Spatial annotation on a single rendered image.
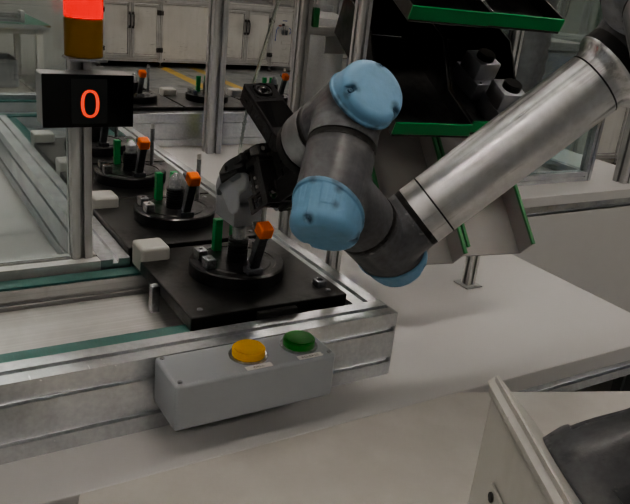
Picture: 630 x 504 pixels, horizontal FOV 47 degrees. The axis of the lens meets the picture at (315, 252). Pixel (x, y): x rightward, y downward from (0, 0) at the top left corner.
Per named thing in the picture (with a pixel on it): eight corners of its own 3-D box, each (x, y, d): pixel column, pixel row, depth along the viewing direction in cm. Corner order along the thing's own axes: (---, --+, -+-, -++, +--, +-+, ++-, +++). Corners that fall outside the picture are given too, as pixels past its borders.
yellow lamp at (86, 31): (107, 59, 97) (107, 21, 95) (69, 58, 95) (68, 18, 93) (97, 54, 101) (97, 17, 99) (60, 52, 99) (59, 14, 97)
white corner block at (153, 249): (170, 271, 111) (170, 246, 110) (140, 274, 109) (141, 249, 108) (159, 260, 115) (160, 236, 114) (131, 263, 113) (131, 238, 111)
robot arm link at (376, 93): (337, 107, 72) (352, 39, 75) (287, 149, 81) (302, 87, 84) (402, 139, 75) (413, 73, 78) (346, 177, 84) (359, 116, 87)
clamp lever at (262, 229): (262, 270, 104) (275, 229, 99) (249, 271, 102) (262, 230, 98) (252, 253, 106) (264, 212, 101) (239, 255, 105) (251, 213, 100)
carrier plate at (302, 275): (345, 306, 106) (347, 292, 105) (190, 332, 94) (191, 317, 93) (269, 248, 125) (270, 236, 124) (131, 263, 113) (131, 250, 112)
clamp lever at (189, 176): (193, 213, 123) (202, 178, 119) (182, 214, 122) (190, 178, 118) (186, 200, 126) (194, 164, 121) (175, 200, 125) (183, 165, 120)
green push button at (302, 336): (319, 355, 91) (321, 341, 91) (291, 361, 89) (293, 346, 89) (303, 341, 94) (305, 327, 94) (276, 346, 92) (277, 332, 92)
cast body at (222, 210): (261, 225, 105) (264, 178, 102) (233, 227, 103) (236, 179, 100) (235, 207, 112) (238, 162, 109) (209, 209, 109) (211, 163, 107)
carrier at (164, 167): (208, 202, 145) (211, 140, 141) (86, 211, 133) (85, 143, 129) (165, 169, 164) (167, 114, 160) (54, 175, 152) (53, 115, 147)
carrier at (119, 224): (265, 245, 126) (270, 175, 122) (128, 260, 114) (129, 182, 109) (209, 202, 145) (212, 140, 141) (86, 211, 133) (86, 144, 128)
